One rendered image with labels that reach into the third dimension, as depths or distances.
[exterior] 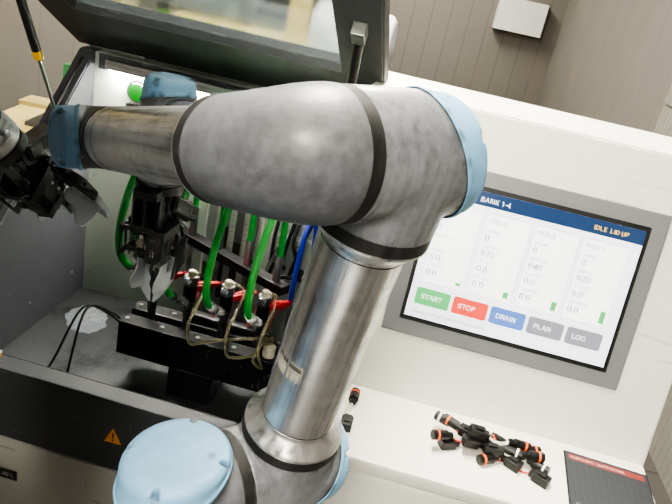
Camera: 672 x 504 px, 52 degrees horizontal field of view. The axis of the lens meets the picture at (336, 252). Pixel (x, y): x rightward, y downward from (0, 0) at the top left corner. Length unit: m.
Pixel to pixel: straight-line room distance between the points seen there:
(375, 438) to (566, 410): 0.39
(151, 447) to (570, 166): 0.92
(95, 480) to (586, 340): 0.99
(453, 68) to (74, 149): 7.24
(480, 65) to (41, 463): 7.00
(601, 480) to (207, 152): 1.08
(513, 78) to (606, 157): 6.66
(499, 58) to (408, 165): 7.44
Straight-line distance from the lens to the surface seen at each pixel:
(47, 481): 1.55
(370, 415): 1.36
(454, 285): 1.37
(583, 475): 1.42
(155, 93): 0.99
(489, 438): 1.35
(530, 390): 1.44
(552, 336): 1.41
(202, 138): 0.55
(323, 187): 0.51
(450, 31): 7.91
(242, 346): 1.48
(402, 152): 0.54
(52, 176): 1.11
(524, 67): 8.02
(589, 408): 1.47
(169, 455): 0.77
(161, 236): 1.03
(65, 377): 1.41
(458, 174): 0.59
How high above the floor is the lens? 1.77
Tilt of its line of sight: 23 degrees down
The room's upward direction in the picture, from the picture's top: 12 degrees clockwise
